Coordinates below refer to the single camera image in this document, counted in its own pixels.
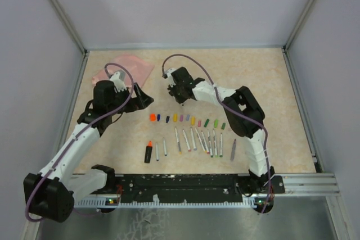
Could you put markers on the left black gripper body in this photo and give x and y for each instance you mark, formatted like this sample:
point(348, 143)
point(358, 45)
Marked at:
point(134, 103)

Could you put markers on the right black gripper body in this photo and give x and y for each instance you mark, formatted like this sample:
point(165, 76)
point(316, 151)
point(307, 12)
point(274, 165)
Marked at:
point(176, 91)

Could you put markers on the light green pen cap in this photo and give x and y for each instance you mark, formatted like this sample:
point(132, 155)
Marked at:
point(216, 121)

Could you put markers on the orange capped black highlighter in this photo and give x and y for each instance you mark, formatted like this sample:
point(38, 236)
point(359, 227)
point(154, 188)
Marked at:
point(148, 153)

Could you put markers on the dark green capped marker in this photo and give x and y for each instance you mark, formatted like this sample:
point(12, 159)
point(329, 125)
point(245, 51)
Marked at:
point(210, 144)

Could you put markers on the orange white marker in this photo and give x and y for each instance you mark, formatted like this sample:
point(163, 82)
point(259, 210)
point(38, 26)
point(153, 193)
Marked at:
point(178, 141)

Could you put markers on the blue capped marker pen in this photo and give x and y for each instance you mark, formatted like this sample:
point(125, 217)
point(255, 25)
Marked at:
point(157, 151)

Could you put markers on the lavender marker pen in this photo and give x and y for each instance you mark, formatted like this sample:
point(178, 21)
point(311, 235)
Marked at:
point(193, 139)

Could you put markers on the pink capped marker pen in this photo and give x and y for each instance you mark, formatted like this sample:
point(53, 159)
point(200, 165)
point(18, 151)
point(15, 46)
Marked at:
point(186, 141)

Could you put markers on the magenta capped marker pen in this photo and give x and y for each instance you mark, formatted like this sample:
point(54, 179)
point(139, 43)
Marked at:
point(205, 143)

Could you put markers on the light green capped marker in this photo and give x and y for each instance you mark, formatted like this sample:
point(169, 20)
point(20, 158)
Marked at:
point(215, 144)

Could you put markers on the grey capped marker pen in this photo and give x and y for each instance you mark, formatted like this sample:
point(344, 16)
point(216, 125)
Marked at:
point(233, 150)

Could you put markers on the green capped marker pen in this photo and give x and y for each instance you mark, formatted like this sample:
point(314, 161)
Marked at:
point(221, 145)

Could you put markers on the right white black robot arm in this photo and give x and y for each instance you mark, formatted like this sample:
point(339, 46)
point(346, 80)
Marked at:
point(244, 115)

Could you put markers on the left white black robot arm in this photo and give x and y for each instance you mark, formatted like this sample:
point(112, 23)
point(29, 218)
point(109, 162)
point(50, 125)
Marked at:
point(53, 192)

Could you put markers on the pink plastic bag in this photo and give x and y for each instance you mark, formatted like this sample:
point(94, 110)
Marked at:
point(139, 69)

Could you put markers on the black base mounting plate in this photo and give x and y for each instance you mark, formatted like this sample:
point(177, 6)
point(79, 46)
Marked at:
point(191, 188)

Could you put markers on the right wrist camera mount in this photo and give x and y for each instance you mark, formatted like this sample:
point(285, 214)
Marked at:
point(168, 73)

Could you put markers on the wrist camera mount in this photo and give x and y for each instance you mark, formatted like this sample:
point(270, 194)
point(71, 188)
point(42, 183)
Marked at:
point(118, 79)
point(168, 73)

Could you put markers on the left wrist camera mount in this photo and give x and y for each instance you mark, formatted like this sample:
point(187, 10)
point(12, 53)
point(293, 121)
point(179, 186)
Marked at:
point(118, 79)

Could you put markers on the white slotted cable duct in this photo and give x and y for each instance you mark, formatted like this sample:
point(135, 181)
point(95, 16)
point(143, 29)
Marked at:
point(109, 203)

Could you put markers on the aluminium frame rail left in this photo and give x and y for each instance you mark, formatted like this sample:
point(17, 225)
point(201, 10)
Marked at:
point(68, 25)

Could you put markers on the aluminium frame rail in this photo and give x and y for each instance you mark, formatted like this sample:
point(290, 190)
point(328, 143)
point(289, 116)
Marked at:
point(68, 25)
point(299, 24)

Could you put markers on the aluminium frame rail right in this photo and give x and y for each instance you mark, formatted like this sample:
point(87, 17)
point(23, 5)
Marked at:
point(299, 24)

